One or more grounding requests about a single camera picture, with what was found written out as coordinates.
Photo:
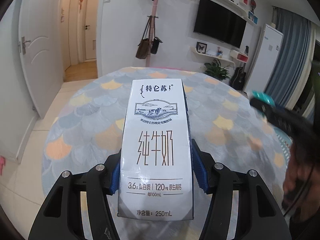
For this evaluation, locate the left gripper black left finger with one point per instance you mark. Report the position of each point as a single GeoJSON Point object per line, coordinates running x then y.
{"type": "Point", "coordinates": [60, 214]}

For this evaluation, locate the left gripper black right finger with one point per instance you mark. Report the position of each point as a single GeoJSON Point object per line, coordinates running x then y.
{"type": "Point", "coordinates": [259, 216]}

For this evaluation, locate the white milk carton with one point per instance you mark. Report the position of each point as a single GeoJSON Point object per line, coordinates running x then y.
{"type": "Point", "coordinates": [156, 171]}

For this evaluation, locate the patterned round tablecloth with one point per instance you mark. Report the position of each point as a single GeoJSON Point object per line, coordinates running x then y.
{"type": "Point", "coordinates": [221, 121]}

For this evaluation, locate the black acoustic guitar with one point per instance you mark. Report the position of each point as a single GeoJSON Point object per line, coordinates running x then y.
{"type": "Point", "coordinates": [237, 81]}

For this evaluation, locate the green potted plant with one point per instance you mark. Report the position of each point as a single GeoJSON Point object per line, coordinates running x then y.
{"type": "Point", "coordinates": [215, 70]}

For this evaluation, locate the blue curtain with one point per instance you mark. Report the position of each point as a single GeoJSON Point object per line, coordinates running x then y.
{"type": "Point", "coordinates": [293, 65]}

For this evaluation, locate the framed butterfly picture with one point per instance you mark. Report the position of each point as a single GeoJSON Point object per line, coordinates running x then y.
{"type": "Point", "coordinates": [201, 47]}

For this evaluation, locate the white open door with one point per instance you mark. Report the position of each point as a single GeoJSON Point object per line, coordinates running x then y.
{"type": "Point", "coordinates": [41, 59]}

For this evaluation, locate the brown hanging handbag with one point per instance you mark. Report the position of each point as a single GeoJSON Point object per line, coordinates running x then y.
{"type": "Point", "coordinates": [143, 46]}

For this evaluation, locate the black small hanging bag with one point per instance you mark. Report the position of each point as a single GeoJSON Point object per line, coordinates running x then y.
{"type": "Point", "coordinates": [156, 41]}

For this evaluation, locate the wooden inner door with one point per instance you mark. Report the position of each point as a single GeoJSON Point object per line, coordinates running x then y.
{"type": "Point", "coordinates": [91, 29]}

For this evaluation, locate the pink coat stand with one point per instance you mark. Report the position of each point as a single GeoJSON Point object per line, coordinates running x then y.
{"type": "Point", "coordinates": [151, 31]}

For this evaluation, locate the white wall shelf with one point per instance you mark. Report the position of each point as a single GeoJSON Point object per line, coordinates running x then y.
{"type": "Point", "coordinates": [193, 49]}

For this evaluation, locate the black wall television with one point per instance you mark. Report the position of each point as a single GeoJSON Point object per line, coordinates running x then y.
{"type": "Point", "coordinates": [216, 21]}

